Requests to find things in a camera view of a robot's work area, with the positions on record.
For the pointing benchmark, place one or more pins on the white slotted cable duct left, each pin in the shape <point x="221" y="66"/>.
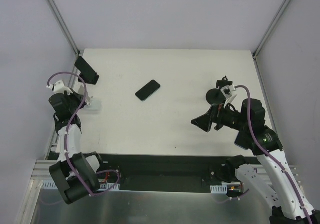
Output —
<point x="50" y="185"/>

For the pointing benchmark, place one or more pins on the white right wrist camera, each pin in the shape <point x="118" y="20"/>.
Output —
<point x="230" y="93"/>

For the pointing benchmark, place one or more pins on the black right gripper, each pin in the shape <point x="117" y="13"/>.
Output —
<point x="215" y="119"/>

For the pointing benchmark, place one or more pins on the black folding phone stand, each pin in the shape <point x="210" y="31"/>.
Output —
<point x="89" y="78"/>

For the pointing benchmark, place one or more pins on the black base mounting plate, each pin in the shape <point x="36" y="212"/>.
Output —
<point x="152" y="173"/>

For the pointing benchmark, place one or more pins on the aluminium frame rail left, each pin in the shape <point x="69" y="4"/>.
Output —
<point x="63" y="26"/>

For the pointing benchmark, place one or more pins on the black smartphone with teal edge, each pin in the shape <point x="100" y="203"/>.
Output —
<point x="148" y="90"/>

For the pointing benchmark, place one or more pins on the aluminium frame rail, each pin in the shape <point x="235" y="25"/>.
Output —
<point x="63" y="26"/>
<point x="271" y="27"/>

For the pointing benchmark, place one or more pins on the white folding phone stand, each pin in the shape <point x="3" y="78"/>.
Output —
<point x="90" y="103"/>

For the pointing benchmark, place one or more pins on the white slotted cable duct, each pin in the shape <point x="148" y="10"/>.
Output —
<point x="50" y="185"/>
<point x="219" y="189"/>

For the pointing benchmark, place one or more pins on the white slotted cable duct right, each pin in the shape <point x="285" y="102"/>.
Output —
<point x="219" y="189"/>

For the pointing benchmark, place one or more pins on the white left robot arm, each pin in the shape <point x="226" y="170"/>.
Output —
<point x="75" y="173"/>

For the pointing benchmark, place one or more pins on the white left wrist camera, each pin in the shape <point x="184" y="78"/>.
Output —
<point x="60" y="88"/>

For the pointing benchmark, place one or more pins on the black round-base clamp stand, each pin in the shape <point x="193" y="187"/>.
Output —
<point x="214" y="96"/>

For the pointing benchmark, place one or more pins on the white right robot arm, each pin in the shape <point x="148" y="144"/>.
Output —
<point x="285" y="198"/>

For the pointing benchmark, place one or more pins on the smartphone with blue edge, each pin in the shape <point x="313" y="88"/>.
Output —
<point x="243" y="140"/>

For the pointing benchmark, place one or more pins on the aluminium frame rail right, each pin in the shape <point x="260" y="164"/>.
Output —
<point x="271" y="27"/>

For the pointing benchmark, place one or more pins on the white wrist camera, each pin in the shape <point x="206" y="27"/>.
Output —
<point x="60" y="88"/>
<point x="230" y="93"/>

